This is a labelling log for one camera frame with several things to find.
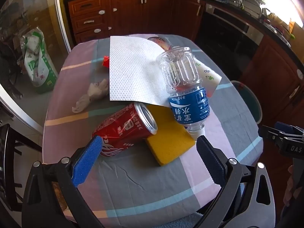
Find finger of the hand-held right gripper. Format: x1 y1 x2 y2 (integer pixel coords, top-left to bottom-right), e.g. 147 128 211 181
259 121 304 158

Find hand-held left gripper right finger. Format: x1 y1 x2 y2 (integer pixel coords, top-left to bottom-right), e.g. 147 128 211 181
196 135 276 228

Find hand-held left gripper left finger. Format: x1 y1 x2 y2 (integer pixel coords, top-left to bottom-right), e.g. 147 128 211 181
21 135 105 228

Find yellow sponge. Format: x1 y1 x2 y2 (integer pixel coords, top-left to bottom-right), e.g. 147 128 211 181
145 104 196 167

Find red soda can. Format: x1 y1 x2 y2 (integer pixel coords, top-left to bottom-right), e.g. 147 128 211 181
91 103 158 158

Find teal trash bin white rim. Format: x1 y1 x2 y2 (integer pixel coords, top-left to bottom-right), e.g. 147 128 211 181
231 80 262 125

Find white and green carton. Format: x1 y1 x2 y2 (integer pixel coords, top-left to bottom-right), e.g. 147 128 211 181
195 58 222 98

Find clear plastic bottle blue label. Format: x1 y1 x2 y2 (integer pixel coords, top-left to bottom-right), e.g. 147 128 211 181
155 47 211 136

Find person's right hand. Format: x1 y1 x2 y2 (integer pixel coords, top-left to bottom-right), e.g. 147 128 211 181
286 165 297 206

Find wooden cabinet beside oven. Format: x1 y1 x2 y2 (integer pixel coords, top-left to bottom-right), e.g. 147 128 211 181
240 36 304 126

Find small crumpled grey-white tissue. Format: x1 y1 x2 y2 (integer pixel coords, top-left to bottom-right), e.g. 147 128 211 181
72 79 110 113

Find dark wooden chair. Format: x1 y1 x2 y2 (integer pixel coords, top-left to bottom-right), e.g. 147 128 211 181
0 123 43 212

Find white paper towel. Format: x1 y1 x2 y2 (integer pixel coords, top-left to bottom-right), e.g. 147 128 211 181
109 36 173 107

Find green and white plastic bag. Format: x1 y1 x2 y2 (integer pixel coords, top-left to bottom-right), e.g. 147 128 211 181
20 28 59 94

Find black built-in oven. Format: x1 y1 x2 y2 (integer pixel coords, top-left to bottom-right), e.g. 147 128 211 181
195 5 264 76

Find pink printed packet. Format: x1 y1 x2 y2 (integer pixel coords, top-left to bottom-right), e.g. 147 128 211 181
147 36 176 51

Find glass sliding door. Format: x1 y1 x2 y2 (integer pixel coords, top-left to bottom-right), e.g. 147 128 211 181
0 0 72 133

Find wooden cabinet with white handles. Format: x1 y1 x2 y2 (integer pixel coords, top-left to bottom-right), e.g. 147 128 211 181
65 0 206 47

